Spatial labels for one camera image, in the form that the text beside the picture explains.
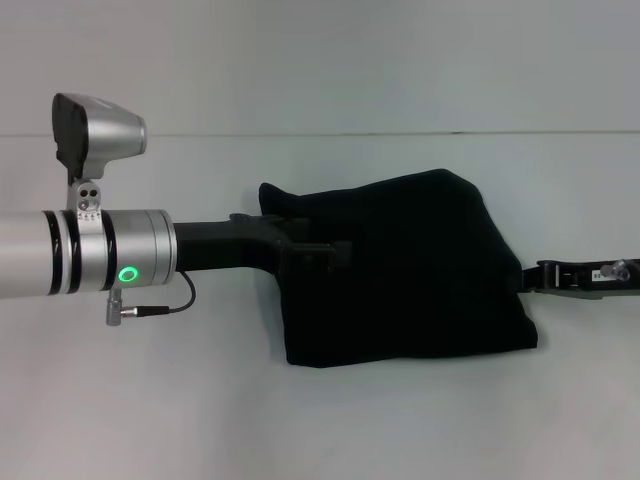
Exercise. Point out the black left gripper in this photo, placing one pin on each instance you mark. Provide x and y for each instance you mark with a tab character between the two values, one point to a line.
225	245

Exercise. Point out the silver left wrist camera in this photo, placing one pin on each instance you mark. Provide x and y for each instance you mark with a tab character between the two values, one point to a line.
95	135

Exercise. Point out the black t-shirt with beige print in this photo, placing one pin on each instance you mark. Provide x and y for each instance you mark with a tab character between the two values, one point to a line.
410	275

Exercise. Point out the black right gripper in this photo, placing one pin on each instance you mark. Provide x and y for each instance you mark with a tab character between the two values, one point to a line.
595	277

